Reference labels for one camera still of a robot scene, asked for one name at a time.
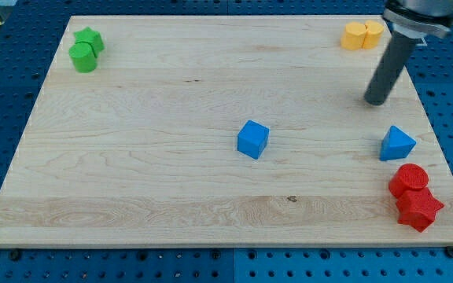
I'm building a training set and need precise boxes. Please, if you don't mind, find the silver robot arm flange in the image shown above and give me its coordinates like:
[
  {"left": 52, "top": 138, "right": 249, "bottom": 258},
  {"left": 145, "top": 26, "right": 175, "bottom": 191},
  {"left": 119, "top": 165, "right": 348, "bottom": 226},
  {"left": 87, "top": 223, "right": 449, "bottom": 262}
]
[{"left": 382, "top": 0, "right": 453, "bottom": 39}]

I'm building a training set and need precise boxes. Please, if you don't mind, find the blue cube block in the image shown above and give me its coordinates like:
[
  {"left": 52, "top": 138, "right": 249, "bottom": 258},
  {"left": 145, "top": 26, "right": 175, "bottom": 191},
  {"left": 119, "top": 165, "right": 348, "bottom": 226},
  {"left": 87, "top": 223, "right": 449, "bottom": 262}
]
[{"left": 237, "top": 120, "right": 270, "bottom": 160}]

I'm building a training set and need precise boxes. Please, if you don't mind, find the light wooden board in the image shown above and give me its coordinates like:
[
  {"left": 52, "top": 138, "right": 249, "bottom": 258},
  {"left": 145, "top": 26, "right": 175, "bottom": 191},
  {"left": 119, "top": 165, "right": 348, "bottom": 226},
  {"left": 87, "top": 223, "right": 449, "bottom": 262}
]
[{"left": 0, "top": 16, "right": 453, "bottom": 248}]

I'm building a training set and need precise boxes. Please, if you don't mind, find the yellow hexagon block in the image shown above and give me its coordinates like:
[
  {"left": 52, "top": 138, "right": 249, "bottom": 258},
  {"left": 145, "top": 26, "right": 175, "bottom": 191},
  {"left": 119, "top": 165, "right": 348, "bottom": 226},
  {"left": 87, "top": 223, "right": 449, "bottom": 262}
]
[{"left": 341, "top": 22, "right": 366, "bottom": 50}]

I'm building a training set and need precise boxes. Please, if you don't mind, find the blue triangular prism block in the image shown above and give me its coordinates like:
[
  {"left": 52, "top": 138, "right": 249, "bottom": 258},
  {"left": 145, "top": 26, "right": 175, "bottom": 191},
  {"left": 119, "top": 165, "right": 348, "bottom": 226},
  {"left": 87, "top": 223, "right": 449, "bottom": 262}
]
[{"left": 379, "top": 125, "right": 417, "bottom": 161}]

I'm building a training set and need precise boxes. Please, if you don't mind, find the green cylinder block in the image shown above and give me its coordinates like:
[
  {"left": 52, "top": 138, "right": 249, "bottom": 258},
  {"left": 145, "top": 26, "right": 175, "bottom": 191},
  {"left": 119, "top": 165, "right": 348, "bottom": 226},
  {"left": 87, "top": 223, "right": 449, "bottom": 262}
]
[{"left": 68, "top": 42, "right": 98, "bottom": 73}]

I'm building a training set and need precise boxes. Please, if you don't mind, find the green star block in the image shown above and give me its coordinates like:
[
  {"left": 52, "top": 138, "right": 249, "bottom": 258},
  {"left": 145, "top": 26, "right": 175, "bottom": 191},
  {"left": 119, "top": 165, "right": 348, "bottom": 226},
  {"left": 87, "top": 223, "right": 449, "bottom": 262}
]
[{"left": 73, "top": 27, "right": 105, "bottom": 57}]

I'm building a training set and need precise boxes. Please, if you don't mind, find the yellow heart block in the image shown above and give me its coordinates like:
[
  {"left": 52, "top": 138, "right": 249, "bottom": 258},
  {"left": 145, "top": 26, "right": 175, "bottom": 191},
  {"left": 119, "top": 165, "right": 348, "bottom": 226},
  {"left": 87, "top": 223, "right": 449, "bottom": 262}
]
[{"left": 363, "top": 20, "right": 385, "bottom": 50}]

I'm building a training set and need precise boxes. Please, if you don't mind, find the red cylinder block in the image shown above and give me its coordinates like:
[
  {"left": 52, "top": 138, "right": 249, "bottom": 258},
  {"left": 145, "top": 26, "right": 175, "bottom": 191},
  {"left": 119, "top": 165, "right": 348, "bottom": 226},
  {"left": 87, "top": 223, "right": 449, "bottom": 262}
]
[{"left": 389, "top": 164, "right": 429, "bottom": 198}]

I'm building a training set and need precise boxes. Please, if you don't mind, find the grey cylindrical pointer rod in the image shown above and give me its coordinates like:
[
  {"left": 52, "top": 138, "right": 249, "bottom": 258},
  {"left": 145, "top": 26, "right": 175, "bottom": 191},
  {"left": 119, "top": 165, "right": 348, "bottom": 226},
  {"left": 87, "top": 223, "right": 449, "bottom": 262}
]
[{"left": 363, "top": 31, "right": 418, "bottom": 106}]

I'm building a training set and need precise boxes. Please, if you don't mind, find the red star block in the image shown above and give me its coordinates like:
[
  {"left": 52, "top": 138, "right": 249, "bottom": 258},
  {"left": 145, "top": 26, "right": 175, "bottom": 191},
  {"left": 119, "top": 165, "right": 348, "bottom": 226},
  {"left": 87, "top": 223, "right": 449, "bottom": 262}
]
[{"left": 396, "top": 187, "right": 444, "bottom": 233}]

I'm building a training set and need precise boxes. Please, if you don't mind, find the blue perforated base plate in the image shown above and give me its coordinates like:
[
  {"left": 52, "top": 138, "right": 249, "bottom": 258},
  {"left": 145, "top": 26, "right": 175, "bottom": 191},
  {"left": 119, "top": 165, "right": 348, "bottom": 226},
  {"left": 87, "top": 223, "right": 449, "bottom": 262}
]
[{"left": 0, "top": 0, "right": 453, "bottom": 282}]

